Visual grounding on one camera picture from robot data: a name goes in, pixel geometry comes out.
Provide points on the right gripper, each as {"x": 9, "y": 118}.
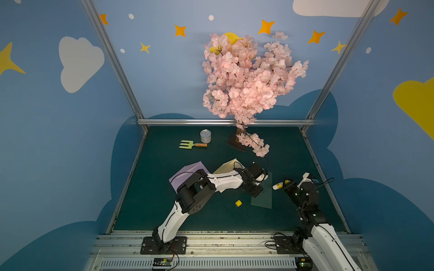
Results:
{"x": 293, "y": 188}

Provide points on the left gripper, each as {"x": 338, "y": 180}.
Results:
{"x": 255, "y": 186}

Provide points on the dark green envelope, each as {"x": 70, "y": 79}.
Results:
{"x": 264, "y": 199}

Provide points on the yellow glue stick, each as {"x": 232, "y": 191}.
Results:
{"x": 280, "y": 185}

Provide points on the cream yellow envelope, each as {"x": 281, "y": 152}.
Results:
{"x": 226, "y": 169}

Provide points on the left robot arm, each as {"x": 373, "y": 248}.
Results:
{"x": 197, "y": 190}

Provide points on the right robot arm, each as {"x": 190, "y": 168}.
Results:
{"x": 317, "y": 238}

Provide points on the purple envelope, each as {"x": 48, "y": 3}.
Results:
{"x": 186, "y": 172}

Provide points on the silver tin can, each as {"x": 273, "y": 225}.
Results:
{"x": 205, "y": 136}

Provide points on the right controller board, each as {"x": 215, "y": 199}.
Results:
{"x": 303, "y": 264}

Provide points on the controller board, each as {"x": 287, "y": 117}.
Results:
{"x": 162, "y": 264}
{"x": 303, "y": 264}

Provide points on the green toy garden fork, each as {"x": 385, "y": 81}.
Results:
{"x": 186, "y": 144}

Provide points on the pink cherry blossom tree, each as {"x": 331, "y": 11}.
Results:
{"x": 242, "y": 84}

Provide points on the left controller board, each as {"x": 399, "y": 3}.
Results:
{"x": 162, "y": 264}

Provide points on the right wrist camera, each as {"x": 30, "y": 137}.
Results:
{"x": 309, "y": 178}

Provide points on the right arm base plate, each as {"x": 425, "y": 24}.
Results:
{"x": 284, "y": 245}

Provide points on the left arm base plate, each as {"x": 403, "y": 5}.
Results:
{"x": 154, "y": 246}

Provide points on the aluminium mounting rail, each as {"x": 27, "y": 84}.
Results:
{"x": 204, "y": 251}

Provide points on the left aluminium frame post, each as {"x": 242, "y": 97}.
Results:
{"x": 98, "y": 25}

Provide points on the aluminium frame post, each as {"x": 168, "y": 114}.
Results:
{"x": 355, "y": 37}
{"x": 98, "y": 25}

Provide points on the right aluminium frame post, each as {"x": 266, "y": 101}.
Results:
{"x": 355, "y": 37}

